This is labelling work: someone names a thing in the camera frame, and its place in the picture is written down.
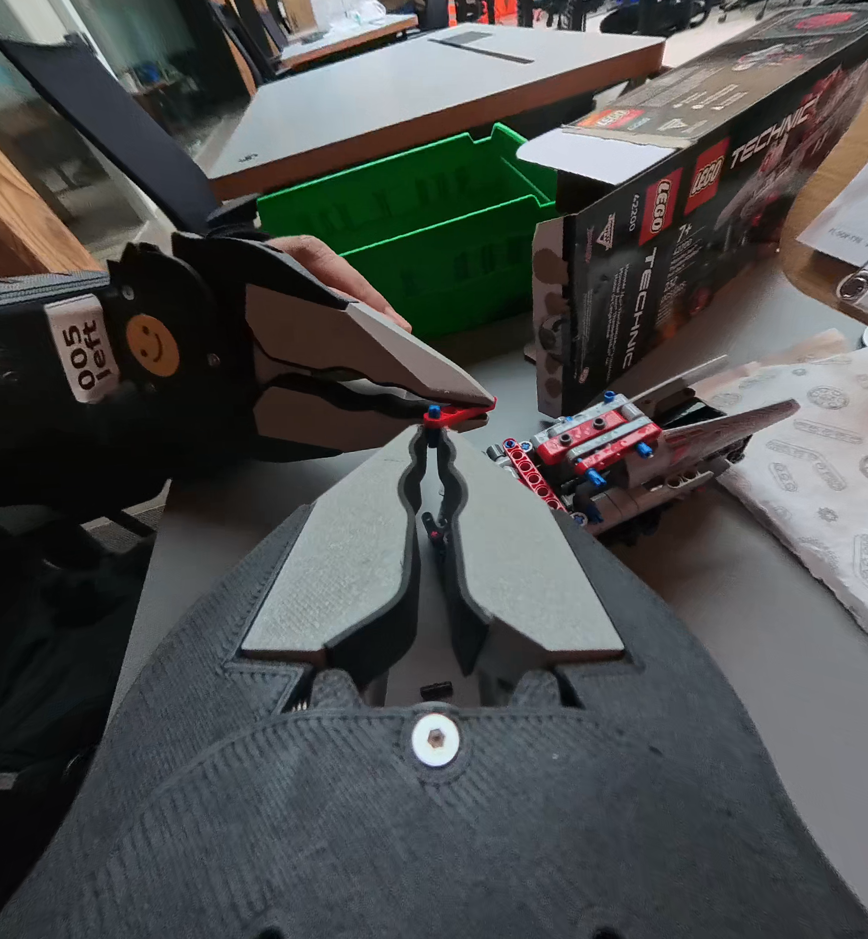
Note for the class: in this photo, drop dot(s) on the person's black clothing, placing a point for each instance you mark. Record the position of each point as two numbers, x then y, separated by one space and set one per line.
30 660

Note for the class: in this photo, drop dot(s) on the small black brick piece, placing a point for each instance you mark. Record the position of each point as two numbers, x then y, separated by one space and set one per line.
436 689

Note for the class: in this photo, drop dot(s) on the black cardboard set box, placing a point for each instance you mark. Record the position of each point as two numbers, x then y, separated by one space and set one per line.
625 293

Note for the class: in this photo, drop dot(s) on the green plastic bin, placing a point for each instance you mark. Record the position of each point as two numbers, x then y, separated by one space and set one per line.
441 279

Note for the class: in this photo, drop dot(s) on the short red holed brick beam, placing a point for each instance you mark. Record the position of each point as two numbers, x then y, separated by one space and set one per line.
456 418

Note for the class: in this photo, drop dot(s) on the printed white paper bag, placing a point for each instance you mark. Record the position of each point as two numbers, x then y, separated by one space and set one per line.
830 477

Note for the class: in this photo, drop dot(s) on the white instruction sheet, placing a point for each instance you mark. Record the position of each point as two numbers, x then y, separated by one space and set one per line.
867 213

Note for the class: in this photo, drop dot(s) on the black brick pin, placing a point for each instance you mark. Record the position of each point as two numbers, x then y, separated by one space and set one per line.
434 527

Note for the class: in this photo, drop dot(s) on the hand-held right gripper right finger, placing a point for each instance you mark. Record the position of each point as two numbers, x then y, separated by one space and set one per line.
544 579

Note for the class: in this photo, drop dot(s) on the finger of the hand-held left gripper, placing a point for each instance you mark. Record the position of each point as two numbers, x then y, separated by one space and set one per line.
375 345
316 418

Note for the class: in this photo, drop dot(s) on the grey red brick vehicle model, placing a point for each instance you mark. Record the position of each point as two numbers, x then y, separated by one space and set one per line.
610 440

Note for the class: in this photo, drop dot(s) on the person's left hand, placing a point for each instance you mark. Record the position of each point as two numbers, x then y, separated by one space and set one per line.
346 282

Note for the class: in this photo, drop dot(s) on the black office chair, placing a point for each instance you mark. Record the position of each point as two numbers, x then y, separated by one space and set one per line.
111 125

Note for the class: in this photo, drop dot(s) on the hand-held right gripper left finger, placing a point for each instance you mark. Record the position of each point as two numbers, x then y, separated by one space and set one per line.
338 579

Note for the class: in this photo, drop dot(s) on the brown instruction board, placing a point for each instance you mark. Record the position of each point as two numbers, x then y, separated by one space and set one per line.
808 271

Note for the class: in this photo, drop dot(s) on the grey table with wooden edge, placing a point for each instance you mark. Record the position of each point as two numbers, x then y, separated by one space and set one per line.
404 95

